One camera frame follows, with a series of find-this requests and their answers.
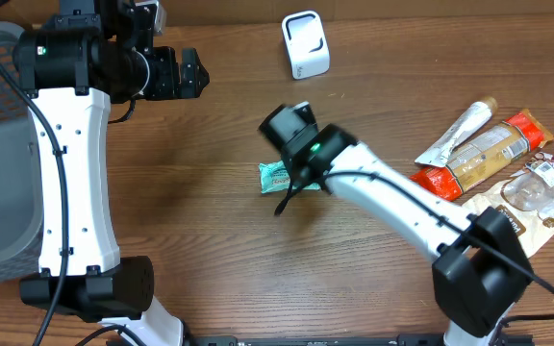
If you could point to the white green tube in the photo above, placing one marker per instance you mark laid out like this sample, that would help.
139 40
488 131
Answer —
469 122

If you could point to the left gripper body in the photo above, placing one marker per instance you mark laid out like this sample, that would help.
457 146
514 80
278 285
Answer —
176 73

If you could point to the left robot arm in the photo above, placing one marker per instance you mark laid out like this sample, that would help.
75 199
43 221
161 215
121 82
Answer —
86 58

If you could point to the white barcode scanner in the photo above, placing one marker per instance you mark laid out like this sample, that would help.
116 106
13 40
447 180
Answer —
306 44

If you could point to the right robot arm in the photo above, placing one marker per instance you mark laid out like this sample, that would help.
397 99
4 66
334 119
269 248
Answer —
479 268

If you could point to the white brown bread bag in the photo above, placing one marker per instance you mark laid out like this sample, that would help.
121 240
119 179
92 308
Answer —
527 199

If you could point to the orange pasta package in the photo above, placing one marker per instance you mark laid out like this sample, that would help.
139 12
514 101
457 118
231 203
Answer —
480 158

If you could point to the teal toilet tissue pack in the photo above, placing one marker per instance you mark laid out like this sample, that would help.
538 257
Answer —
274 177

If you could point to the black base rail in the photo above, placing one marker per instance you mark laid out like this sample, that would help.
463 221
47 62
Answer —
401 340

